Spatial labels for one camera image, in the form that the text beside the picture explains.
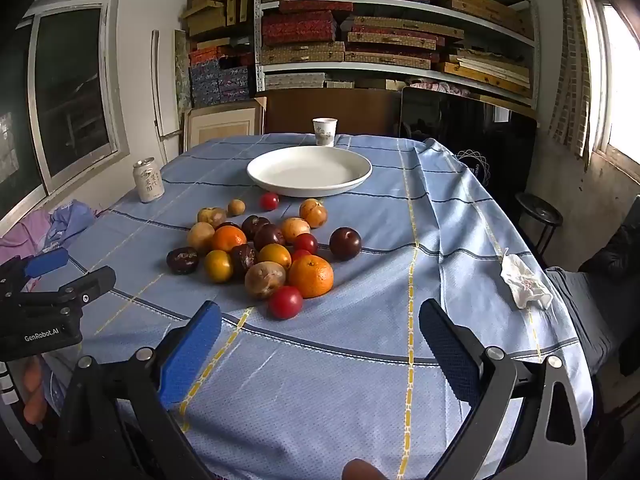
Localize large black panel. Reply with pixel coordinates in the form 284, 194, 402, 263
399, 86, 540, 201

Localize black round stool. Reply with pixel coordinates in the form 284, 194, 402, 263
515, 191, 565, 266

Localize brown board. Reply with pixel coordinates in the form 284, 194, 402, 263
264, 89, 403, 137

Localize black jacket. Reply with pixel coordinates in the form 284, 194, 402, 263
580, 205, 640, 286

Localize person's right hand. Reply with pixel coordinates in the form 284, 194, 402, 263
342, 458, 385, 480

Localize white plate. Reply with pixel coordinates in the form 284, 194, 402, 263
246, 146, 373, 198

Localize yellow orange tomato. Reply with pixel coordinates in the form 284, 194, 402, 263
203, 250, 234, 283
257, 243, 292, 270

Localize pink floral cloth bundle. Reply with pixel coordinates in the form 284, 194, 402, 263
410, 80, 473, 97

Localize beige woven curtain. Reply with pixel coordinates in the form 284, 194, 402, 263
547, 0, 593, 158

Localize person's left hand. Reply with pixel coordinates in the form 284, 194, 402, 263
24, 357, 50, 425

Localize small orange mandarin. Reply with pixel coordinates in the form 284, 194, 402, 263
211, 226, 248, 253

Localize grey framed window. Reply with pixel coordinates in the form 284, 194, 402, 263
0, 0, 132, 223

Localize large orange mandarin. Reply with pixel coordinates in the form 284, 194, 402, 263
287, 255, 334, 299

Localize stack of patterned flat boxes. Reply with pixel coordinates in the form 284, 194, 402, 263
260, 0, 536, 98

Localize bright window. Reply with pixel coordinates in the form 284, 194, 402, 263
582, 0, 640, 186

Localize pale orange round fruit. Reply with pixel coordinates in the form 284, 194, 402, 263
280, 217, 312, 244

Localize blue checked tablecloth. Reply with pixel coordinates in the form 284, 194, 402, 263
42, 132, 596, 480

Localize yellow brown passion fruit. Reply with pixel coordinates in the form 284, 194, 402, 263
197, 207, 227, 229

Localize green marbled board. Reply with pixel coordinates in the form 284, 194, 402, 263
174, 29, 193, 111

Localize pile of yellow cardboard boxes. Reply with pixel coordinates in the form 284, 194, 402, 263
182, 0, 253, 36

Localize blue patterned storage box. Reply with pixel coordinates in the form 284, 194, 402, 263
219, 60, 251, 103
190, 62, 222, 108

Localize crumpled white tissue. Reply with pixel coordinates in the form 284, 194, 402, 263
500, 247, 553, 310

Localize white trim strip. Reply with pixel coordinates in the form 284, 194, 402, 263
150, 29, 168, 137

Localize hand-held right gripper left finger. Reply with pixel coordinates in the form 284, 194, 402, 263
52, 301, 223, 480

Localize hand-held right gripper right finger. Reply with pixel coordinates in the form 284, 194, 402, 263
419, 298, 588, 480

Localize tan potato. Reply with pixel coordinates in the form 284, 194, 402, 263
187, 223, 217, 255
244, 261, 287, 301

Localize light wooden picture frame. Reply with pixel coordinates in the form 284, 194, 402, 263
184, 99, 266, 153

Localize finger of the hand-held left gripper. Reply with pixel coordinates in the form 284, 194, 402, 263
0, 247, 70, 301
15, 266, 117, 312

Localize lavender cloth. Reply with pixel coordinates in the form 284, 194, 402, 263
47, 199, 98, 246

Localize dark purple plum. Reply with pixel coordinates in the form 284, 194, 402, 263
329, 227, 362, 262
253, 224, 287, 251

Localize orange red flat boxes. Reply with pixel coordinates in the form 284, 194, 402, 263
190, 45, 253, 66

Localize white metal shelf unit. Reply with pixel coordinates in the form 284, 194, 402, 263
254, 0, 541, 111

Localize white beverage can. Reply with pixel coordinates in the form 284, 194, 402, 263
132, 157, 166, 204

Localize grey fabric seat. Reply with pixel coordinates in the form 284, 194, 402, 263
545, 265, 640, 376

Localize white paper cup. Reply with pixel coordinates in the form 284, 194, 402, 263
312, 117, 338, 147

